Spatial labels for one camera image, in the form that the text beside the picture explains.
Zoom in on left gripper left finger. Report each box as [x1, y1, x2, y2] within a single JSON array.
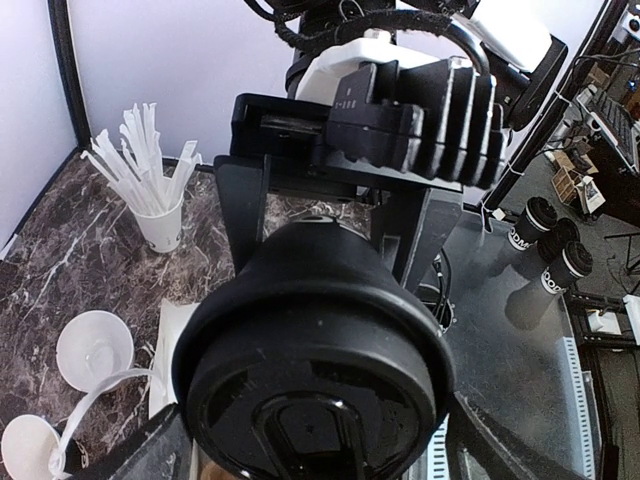
[[74, 403, 193, 480]]

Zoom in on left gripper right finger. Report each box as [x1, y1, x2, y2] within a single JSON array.
[[426, 393, 570, 479]]

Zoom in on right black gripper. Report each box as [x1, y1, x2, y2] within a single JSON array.
[[214, 1, 568, 291]]

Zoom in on brown paper bag white handles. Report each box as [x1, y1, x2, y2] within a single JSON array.
[[49, 298, 198, 479]]

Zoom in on stack of black paper cups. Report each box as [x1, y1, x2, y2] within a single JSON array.
[[0, 414, 91, 480]]

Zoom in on white cup holding straws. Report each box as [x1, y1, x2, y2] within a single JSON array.
[[129, 196, 184, 254]]

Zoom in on white paper bowl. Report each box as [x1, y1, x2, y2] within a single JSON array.
[[56, 310, 135, 393]]

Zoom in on spare black cups outside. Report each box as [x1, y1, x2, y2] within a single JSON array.
[[507, 196, 594, 295]]

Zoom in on bundle of white wrapped straws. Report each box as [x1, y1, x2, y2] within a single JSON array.
[[81, 103, 202, 217]]

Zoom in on white slotted cable duct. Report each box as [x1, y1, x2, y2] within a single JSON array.
[[402, 337, 598, 479]]

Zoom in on black left frame post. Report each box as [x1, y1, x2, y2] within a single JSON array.
[[47, 0, 92, 148]]

